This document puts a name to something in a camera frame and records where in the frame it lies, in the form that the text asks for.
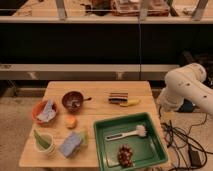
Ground green pepper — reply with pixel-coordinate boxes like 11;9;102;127
34;130;50;149

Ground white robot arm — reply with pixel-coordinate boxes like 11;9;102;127
157;63;213;116

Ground yellow banana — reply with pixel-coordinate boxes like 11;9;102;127
119;99;140;107

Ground dark brown bowl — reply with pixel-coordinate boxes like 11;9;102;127
62;91;84;113

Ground orange fruit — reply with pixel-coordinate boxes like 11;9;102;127
65;115;77;129

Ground white dish brush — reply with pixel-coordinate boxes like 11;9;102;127
105;125;147;141

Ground crumpled white blue cloth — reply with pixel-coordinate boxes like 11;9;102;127
37;100;56;122

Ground blue yellow sponge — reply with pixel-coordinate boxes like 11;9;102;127
59;130;88;158

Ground brown pine cone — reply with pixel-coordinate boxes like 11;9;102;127
117;144;133;167

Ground orange bowl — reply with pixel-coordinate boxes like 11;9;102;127
31;100;58;125

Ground green plastic tray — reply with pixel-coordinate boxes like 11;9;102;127
94;113;168;171

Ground blue box on floor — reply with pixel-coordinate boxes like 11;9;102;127
178;99;195;113

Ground cream striped cup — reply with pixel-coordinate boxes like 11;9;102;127
35;133;56;158

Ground black power adapter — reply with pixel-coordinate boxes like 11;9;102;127
188;149;202;167

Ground black cables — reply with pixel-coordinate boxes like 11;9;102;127
158;105;213;171

